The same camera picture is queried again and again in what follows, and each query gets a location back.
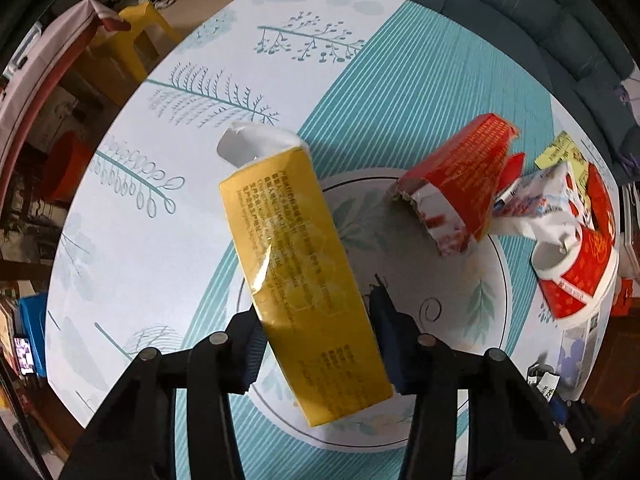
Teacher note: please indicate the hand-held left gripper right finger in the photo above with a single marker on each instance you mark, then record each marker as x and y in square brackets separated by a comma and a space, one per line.
[395, 350]

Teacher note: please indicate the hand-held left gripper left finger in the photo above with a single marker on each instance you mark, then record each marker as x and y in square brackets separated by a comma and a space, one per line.
[249, 360]

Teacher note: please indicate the yellow carton box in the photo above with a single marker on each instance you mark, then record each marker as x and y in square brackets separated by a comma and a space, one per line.
[300, 270]

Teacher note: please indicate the yellow-green flowered pouch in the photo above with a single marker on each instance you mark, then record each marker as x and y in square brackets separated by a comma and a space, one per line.
[559, 152]

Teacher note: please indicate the black white packet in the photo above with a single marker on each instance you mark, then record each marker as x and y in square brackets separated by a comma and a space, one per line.
[545, 382]

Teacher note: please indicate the leaf print tablecloth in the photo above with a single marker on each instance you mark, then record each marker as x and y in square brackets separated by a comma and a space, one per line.
[175, 210]

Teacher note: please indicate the torn red paper box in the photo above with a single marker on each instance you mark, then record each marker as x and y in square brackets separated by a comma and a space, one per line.
[465, 175]

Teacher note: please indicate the red paper bucket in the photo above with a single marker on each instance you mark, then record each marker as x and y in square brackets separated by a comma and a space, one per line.
[585, 270]

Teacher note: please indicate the white red paper bag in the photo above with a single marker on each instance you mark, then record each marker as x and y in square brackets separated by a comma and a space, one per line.
[540, 200]

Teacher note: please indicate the blue plastic box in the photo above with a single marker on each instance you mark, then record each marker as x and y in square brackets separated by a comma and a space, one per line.
[32, 325]

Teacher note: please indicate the orange bucket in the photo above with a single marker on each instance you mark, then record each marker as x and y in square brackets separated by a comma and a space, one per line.
[67, 170]

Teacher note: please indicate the purple clothes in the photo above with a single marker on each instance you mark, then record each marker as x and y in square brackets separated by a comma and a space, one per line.
[630, 105]

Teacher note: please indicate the dark teal sofa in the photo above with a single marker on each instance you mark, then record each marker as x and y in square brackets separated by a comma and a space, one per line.
[550, 35]

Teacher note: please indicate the yellow plastic stool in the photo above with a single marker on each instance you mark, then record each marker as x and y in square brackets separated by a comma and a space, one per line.
[135, 20]

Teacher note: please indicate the pink cloth side table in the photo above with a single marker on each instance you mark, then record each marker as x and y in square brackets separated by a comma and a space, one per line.
[55, 55]

